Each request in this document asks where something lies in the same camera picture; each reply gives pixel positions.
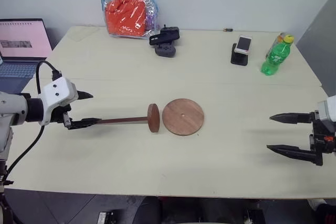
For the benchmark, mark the green plastic bottle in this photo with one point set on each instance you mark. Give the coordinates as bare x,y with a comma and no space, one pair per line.
275,56

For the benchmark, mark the dark grey gamepad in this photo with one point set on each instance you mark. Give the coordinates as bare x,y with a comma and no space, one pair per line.
166,51

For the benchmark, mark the clear bag with orange cloth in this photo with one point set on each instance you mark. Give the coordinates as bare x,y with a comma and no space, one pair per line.
126,16

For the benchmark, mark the round wooden base disc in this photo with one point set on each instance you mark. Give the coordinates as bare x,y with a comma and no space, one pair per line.
183,117

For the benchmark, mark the wooden rod with disc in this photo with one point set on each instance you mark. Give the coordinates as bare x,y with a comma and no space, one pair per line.
153,117

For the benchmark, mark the black remote controller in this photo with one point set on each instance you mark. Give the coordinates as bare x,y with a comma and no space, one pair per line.
165,36

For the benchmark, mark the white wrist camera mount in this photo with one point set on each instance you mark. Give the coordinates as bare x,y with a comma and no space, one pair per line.
59,89
328,108

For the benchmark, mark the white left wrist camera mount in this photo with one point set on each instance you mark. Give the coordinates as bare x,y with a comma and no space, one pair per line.
59,89

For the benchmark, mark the small black pen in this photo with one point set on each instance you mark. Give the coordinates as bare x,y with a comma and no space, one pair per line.
228,30

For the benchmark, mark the open laptop with pink screen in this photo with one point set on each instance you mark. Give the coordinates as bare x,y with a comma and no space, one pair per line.
21,37

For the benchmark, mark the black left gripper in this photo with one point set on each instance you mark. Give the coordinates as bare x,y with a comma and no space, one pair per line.
58,113

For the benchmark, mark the white smartphone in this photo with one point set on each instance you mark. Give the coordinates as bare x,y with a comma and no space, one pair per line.
244,44

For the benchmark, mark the black box with white label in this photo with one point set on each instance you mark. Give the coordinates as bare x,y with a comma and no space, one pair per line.
109,218

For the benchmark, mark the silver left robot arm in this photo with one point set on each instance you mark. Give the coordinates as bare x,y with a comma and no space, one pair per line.
13,108

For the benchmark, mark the grey partition panel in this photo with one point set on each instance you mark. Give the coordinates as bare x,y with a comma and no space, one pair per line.
320,45

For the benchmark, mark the red and black object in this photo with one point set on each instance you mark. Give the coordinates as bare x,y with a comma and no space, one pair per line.
326,214

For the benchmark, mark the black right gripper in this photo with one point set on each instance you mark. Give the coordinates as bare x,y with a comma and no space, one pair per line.
324,136

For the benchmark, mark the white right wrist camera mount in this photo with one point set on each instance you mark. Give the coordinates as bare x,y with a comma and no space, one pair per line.
328,108

